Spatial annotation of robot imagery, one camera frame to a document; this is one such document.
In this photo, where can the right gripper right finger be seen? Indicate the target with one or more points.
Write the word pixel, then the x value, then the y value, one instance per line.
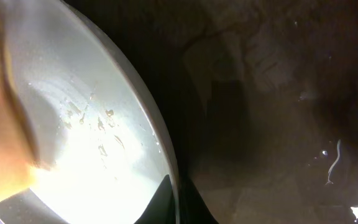
pixel 193 209

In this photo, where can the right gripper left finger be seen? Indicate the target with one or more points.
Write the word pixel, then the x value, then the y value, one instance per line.
pixel 161 208

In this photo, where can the light grey plate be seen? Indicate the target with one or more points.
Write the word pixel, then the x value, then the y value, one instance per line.
pixel 102 143

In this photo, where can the green yellow sponge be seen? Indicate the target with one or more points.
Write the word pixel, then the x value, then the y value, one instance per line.
pixel 18 157

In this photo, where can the large brown tray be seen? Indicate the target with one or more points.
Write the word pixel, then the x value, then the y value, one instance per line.
pixel 260 99

